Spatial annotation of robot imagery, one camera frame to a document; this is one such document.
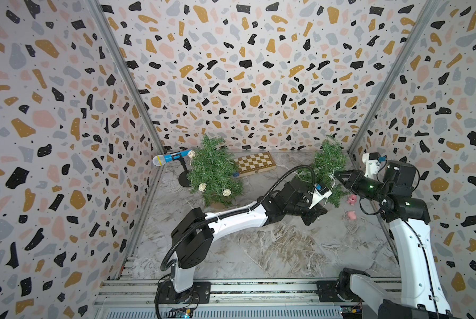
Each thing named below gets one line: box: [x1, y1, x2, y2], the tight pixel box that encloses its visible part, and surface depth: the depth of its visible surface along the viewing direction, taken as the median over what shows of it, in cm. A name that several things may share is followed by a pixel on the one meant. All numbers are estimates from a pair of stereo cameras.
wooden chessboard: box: [233, 150, 278, 179], surface depth 115 cm
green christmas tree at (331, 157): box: [297, 134, 351, 209], surface depth 73 cm
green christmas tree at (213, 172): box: [186, 134, 244, 209], surface depth 79 cm
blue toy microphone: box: [152, 149, 191, 172], surface depth 92 cm
